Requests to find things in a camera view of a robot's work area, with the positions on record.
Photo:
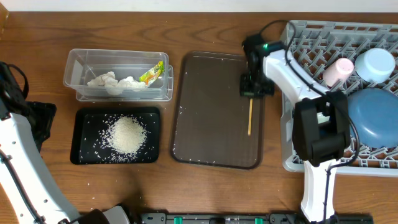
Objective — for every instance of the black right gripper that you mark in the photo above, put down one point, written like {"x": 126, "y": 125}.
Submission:
{"x": 245, "y": 89}

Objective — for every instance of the wooden chopstick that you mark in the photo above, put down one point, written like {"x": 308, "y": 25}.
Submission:
{"x": 250, "y": 116}

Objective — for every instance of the pink plastic cup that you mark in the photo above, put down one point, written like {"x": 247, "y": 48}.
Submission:
{"x": 340, "y": 70}

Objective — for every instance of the green yellow snack wrapper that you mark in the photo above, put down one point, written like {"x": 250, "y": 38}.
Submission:
{"x": 152, "y": 75}

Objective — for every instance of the dark blue plate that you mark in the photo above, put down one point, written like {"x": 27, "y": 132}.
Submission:
{"x": 374, "y": 113}

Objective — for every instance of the light blue small bowl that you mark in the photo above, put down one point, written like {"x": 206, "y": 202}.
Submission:
{"x": 375, "y": 65}

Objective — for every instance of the white rice pile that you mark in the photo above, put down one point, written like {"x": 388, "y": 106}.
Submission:
{"x": 119, "y": 139}

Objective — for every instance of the white tissue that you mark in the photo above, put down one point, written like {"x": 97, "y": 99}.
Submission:
{"x": 114, "y": 86}

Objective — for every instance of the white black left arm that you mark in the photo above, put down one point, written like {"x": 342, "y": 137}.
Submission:
{"x": 26, "y": 180}

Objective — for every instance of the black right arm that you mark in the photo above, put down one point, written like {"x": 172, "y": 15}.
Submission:
{"x": 321, "y": 125}

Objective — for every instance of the grey dishwasher rack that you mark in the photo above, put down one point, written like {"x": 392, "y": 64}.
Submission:
{"x": 316, "y": 45}

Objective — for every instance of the dark brown serving tray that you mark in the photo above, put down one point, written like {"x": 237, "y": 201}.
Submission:
{"x": 211, "y": 121}

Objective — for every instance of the clear plastic bin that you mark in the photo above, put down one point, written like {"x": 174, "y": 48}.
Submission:
{"x": 84, "y": 65}

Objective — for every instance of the black rectangular tray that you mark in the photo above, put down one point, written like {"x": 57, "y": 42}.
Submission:
{"x": 85, "y": 111}

